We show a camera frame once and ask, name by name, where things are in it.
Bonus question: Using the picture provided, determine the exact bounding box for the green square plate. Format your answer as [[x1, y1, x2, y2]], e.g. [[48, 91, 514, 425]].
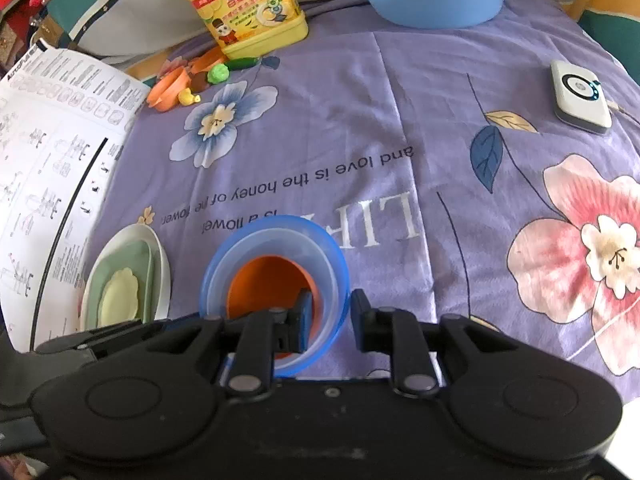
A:
[[87, 241, 157, 332]]

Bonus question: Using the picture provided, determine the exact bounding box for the yellow detergent bottle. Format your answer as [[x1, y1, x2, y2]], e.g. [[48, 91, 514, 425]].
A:
[[177, 0, 309, 61]]

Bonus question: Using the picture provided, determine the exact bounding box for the purple floral printed blanket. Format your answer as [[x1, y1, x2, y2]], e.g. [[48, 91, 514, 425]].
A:
[[82, 0, 640, 403]]

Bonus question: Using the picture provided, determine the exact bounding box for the grey teal-bordered pillow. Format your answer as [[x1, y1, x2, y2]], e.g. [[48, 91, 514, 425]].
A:
[[47, 0, 213, 63]]

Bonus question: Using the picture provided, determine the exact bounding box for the white bowl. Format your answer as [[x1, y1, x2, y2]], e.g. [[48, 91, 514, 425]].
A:
[[80, 223, 172, 335]]

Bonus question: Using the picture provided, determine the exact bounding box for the small orange bowl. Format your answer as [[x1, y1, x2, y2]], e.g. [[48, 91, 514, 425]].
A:
[[227, 256, 322, 358]]

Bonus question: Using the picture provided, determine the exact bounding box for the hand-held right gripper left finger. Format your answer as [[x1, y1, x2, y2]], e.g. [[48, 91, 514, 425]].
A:
[[145, 289, 315, 395]]

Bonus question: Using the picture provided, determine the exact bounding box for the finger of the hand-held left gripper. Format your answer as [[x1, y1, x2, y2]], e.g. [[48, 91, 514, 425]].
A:
[[37, 320, 168, 358]]

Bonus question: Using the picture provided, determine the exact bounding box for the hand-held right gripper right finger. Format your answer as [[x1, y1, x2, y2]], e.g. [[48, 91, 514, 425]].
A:
[[351, 289, 503, 395]]

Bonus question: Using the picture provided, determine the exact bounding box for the yellow flower-shaped dish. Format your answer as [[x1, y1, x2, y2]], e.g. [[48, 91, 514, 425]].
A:
[[99, 267, 144, 327]]

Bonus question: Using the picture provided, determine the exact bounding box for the clear plastic bowl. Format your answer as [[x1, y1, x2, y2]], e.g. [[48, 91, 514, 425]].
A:
[[214, 227, 342, 367]]

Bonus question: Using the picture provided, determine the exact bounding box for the printed instruction sheet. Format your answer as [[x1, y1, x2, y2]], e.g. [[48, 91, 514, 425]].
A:
[[0, 48, 152, 354]]

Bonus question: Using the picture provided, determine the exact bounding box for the white electronic device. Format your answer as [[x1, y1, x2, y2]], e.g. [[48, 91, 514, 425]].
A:
[[550, 59, 614, 135]]

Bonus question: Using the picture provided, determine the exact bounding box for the blue plastic bowl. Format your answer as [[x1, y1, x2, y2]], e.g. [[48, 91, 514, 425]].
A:
[[199, 214, 351, 377]]

